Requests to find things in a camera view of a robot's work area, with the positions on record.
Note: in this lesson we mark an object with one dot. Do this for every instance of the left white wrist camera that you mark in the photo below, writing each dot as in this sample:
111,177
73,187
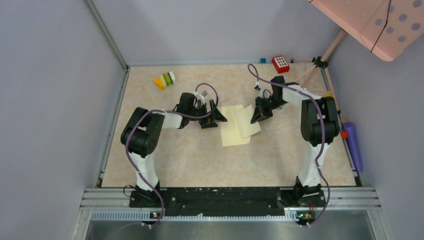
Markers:
201,97

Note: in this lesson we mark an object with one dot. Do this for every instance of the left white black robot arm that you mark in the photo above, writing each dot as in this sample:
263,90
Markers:
142,133

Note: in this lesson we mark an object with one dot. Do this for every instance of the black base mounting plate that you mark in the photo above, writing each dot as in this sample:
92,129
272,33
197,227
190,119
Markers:
224,201

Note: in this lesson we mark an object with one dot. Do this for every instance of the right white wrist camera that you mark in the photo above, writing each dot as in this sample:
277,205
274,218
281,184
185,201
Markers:
264,93

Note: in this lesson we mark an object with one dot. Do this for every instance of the purple flashlight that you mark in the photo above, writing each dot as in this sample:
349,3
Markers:
348,133

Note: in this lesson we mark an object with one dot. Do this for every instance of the aluminium frame rail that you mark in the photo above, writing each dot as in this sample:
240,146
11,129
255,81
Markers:
107,36

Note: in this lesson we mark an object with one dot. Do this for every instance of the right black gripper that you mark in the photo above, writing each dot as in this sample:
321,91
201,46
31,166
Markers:
258,115

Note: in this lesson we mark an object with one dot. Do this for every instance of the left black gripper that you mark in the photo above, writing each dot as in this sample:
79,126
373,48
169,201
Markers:
215,115

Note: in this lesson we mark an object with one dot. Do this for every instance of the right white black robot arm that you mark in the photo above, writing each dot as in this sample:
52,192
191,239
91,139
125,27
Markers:
319,125

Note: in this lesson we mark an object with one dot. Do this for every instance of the pink dotted board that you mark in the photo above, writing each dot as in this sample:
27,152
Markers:
385,27

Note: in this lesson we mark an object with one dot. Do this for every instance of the tan letter paper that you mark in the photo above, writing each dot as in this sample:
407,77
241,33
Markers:
243,118

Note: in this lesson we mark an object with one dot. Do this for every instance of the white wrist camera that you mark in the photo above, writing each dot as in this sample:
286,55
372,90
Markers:
264,93
201,97

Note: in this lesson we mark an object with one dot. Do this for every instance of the stacked colourful toy bricks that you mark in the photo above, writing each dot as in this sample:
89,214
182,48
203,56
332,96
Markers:
165,80

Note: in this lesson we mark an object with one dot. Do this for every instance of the pink wooden tripod stand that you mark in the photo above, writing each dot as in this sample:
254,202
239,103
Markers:
320,64

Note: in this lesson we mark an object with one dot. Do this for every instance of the red toy block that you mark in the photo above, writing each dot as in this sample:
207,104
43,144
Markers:
280,64

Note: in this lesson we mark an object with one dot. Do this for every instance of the pale yellow envelope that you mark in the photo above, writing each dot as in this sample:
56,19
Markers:
230,133

